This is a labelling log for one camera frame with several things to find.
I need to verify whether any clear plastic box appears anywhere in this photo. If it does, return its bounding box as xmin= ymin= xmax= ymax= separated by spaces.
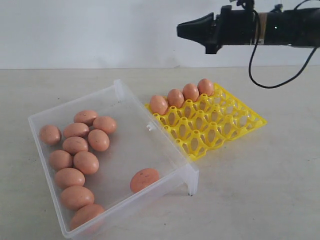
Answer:
xmin=28 ymin=79 xmax=199 ymax=240

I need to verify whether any brown egg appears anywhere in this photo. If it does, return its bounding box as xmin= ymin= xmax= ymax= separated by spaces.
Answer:
xmin=93 ymin=116 xmax=117 ymax=134
xmin=73 ymin=109 xmax=99 ymax=127
xmin=197 ymin=78 xmax=214 ymax=96
xmin=54 ymin=167 xmax=85 ymax=190
xmin=167 ymin=88 xmax=185 ymax=108
xmin=60 ymin=185 xmax=95 ymax=211
xmin=39 ymin=124 xmax=62 ymax=146
xmin=48 ymin=150 xmax=73 ymax=171
xmin=87 ymin=129 xmax=110 ymax=152
xmin=73 ymin=151 xmax=100 ymax=175
xmin=69 ymin=204 xmax=105 ymax=231
xmin=149 ymin=95 xmax=169 ymax=115
xmin=182 ymin=83 xmax=200 ymax=102

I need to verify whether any brown egg lone right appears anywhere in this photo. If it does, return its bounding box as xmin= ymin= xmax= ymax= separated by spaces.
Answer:
xmin=130 ymin=168 xmax=160 ymax=193

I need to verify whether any yellow plastic egg tray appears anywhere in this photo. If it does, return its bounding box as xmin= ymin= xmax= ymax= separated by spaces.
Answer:
xmin=145 ymin=83 xmax=267 ymax=161

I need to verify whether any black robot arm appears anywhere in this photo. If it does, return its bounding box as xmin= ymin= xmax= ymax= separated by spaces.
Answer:
xmin=176 ymin=0 xmax=320 ymax=55

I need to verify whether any brown egg second row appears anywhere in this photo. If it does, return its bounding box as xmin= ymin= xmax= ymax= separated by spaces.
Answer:
xmin=63 ymin=122 xmax=90 ymax=139

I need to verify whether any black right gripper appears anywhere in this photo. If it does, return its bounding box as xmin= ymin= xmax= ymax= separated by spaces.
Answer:
xmin=176 ymin=0 xmax=257 ymax=55

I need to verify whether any black camera cable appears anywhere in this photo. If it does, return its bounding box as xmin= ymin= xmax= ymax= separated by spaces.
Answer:
xmin=248 ymin=0 xmax=318 ymax=89

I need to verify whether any brown egg top back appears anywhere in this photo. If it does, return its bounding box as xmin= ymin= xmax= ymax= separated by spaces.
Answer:
xmin=73 ymin=109 xmax=99 ymax=127

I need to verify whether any brown egg third row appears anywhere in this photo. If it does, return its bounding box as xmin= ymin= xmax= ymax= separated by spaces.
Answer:
xmin=62 ymin=136 xmax=89 ymax=155

